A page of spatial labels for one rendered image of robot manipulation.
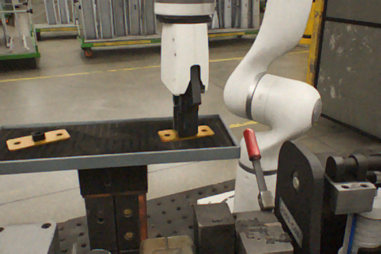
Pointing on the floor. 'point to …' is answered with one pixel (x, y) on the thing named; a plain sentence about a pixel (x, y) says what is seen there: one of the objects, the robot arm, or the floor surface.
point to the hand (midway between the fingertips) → (185, 119)
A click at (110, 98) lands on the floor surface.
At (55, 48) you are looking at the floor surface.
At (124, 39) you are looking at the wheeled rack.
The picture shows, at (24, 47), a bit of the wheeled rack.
